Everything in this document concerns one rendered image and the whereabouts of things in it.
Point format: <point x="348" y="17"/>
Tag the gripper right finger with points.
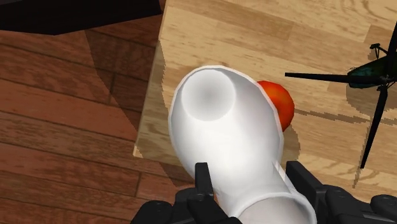
<point x="335" y="204"/>

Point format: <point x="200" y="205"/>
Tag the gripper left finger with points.
<point x="203" y="186"/>

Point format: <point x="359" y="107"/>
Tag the white vase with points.
<point x="229" y="139"/>

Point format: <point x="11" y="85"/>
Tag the red tomato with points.
<point x="282" y="102"/>

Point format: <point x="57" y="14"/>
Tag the dark green toy helicopter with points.
<point x="375" y="73"/>

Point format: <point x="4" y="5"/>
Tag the light wooden table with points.
<point x="248" y="34"/>

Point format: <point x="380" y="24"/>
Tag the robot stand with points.
<point x="62" y="14"/>

